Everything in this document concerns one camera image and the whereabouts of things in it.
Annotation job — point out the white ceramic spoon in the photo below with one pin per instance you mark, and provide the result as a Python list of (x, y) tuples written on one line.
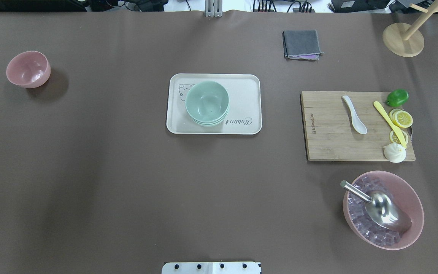
[(357, 124)]

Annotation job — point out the small pink bowl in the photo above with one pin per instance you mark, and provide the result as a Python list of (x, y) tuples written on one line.
[(30, 69)]

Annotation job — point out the lower green bowls stack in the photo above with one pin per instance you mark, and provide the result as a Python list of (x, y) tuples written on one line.
[(208, 118)]

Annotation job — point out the top green bowl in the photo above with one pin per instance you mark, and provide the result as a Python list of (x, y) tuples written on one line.
[(207, 94)]

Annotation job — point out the large pink bowl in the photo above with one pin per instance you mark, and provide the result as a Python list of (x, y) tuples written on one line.
[(403, 195)]

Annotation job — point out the cream rabbit tray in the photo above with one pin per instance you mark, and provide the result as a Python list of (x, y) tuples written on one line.
[(245, 113)]

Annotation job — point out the bamboo cutting board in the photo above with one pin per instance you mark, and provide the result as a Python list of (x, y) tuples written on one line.
[(329, 133)]

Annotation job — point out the folded grey cloth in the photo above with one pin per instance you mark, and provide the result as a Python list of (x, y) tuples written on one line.
[(301, 44)]

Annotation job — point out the lower lemon slice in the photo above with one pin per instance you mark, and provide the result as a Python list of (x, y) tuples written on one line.
[(394, 139)]

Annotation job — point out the lemon slice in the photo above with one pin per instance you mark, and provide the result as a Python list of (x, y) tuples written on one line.
[(394, 139), (401, 118)]

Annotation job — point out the white toy bun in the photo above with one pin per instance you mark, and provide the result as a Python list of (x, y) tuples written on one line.
[(394, 152)]

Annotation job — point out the metal ice scoop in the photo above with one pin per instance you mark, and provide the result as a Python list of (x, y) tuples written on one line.
[(381, 209)]

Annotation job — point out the yellow plastic knife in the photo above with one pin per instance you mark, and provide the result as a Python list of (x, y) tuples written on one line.
[(398, 132)]

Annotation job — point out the green lime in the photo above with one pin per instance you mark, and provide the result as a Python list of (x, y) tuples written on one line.
[(397, 97)]

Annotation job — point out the clear ice cubes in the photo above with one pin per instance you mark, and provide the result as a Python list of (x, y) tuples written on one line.
[(368, 229)]

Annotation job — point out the upper lemon slice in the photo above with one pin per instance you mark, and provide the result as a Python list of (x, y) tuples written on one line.
[(401, 118)]

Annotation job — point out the wooden mug tree stand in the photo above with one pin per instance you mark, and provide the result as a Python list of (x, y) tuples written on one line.
[(404, 39)]

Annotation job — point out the aluminium frame post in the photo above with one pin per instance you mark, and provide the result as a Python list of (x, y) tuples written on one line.
[(213, 8)]

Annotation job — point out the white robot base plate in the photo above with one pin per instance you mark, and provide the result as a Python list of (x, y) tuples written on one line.
[(212, 267)]

